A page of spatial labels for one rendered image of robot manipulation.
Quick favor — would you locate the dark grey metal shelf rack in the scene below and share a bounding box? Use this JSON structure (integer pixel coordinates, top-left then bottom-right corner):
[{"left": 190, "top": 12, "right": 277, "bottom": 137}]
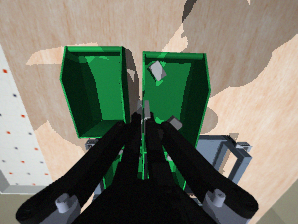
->
[{"left": 85, "top": 135, "right": 252, "bottom": 203}]

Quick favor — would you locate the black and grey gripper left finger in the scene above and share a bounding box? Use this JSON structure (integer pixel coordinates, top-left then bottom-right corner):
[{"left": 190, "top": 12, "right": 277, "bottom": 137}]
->
[{"left": 16, "top": 100, "right": 142, "bottom": 224}]

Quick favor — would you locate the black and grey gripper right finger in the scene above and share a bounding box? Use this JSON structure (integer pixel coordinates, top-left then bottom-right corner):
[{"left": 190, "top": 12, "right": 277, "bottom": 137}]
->
[{"left": 144, "top": 100, "right": 259, "bottom": 224}]

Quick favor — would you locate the green bin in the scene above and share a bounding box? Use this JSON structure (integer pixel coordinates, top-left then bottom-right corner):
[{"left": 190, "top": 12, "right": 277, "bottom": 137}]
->
[
  {"left": 103, "top": 140, "right": 144, "bottom": 189},
  {"left": 60, "top": 46, "right": 130, "bottom": 139},
  {"left": 142, "top": 51, "right": 211, "bottom": 154},
  {"left": 146, "top": 153, "right": 186, "bottom": 190}
]

